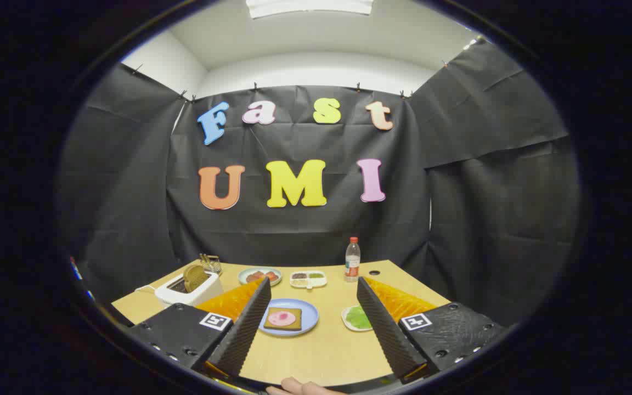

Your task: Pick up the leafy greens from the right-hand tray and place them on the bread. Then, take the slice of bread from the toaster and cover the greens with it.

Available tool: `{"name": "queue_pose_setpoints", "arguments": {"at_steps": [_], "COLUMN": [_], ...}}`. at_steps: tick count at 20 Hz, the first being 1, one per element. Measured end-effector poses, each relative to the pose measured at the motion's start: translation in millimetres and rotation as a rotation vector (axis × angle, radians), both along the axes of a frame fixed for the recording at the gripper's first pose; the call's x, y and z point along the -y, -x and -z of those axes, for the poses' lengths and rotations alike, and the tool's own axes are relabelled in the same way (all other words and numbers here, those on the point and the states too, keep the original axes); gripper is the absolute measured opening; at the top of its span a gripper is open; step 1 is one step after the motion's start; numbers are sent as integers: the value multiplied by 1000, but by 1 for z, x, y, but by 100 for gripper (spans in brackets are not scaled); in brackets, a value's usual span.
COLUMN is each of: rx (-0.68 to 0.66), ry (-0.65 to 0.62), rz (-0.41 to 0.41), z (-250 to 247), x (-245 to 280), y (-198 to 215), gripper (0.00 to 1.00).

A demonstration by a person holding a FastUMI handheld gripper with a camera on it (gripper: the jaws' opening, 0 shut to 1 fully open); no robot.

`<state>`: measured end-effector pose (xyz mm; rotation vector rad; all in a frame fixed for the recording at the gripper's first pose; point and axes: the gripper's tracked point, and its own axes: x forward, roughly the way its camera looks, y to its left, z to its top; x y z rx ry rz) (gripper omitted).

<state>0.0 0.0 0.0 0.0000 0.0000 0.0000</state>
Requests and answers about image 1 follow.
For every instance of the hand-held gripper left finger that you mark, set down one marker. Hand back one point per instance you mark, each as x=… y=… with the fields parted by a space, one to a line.
x=242 y=334

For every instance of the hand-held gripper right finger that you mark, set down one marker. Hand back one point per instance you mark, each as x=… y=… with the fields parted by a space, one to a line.
x=384 y=329

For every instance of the green lettuce leaf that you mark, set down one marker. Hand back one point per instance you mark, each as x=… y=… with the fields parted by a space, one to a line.
x=357 y=318

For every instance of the brown toasted bread slice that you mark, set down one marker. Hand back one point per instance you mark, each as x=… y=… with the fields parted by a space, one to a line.
x=196 y=277

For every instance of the square brown toast slice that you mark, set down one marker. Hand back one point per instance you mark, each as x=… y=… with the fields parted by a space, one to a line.
x=272 y=327

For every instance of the white square plate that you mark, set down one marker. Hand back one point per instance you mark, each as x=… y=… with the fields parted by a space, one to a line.
x=346 y=323

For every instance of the pink ham slice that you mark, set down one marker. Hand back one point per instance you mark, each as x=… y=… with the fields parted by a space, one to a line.
x=282 y=319

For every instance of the pale green round plate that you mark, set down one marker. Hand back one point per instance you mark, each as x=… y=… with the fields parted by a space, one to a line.
x=243 y=280

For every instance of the white toaster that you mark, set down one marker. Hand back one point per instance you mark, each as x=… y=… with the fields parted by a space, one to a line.
x=201 y=295

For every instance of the brown meat slice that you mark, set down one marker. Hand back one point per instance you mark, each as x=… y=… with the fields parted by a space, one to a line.
x=273 y=278
x=254 y=277

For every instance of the blue round plate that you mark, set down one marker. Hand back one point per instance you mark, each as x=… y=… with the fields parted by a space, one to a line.
x=309 y=318

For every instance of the clear red-capped water bottle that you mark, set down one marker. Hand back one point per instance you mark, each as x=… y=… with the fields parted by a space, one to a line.
x=352 y=263

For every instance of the wooden chopsticks bundle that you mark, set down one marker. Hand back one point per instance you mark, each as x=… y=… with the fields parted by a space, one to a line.
x=205 y=258

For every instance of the white divided seasoning tray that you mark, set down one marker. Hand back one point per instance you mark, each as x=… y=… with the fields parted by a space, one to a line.
x=308 y=280

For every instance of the black backdrop cloth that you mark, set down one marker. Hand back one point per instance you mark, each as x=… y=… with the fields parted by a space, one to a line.
x=305 y=225

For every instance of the white ceiling light panel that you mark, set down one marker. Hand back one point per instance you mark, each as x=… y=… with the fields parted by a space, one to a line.
x=309 y=6

